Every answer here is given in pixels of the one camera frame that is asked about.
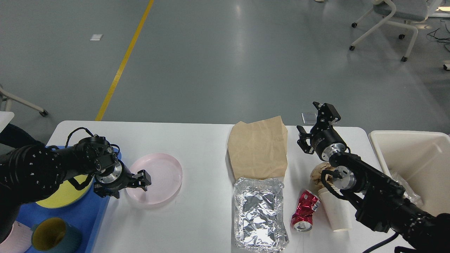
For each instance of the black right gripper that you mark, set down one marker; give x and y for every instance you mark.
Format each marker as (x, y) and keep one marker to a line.
(325, 141)

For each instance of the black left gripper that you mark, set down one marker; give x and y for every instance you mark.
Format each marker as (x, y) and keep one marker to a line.
(118, 177)

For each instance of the pink plastic plate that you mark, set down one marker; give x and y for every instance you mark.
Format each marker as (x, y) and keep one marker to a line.
(166, 178)

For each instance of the brown paper bag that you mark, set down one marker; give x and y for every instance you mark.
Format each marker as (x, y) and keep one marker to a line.
(258, 150)

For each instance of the pink mug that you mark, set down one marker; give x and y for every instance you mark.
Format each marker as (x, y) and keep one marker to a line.
(19, 240)

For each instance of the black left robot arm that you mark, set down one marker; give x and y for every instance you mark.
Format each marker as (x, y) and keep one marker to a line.
(34, 172)

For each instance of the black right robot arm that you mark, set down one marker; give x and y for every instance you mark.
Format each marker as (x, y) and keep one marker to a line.
(379, 200)

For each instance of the silver floor socket plate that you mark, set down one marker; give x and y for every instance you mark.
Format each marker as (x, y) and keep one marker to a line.
(309, 118)

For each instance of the crumpled brown paper ball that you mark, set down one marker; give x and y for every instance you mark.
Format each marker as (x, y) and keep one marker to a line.
(316, 173)

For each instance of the blue plastic tray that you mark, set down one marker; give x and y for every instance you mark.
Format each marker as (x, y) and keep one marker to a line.
(85, 214)

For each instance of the yellow plastic plate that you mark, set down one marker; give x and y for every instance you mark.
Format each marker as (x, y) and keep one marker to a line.
(66, 195)

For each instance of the white paper cup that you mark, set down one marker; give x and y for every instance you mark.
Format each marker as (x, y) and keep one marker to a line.
(337, 211)

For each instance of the crushed red soda can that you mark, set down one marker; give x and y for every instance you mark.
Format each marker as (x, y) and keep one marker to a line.
(302, 219)

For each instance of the beige plastic bin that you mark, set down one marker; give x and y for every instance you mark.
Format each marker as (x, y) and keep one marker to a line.
(422, 159)

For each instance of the aluminium foil tray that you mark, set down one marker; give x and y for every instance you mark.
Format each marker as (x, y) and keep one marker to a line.
(258, 216)

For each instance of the clear plastic wrap in bin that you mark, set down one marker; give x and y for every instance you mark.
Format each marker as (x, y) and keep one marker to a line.
(409, 192)

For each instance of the person leg dark trousers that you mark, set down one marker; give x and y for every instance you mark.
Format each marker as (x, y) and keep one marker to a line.
(15, 137)

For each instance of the white office chair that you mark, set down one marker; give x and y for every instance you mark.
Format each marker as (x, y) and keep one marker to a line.
(403, 14)

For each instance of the white chair leg left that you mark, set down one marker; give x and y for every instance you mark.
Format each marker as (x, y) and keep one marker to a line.
(8, 98)

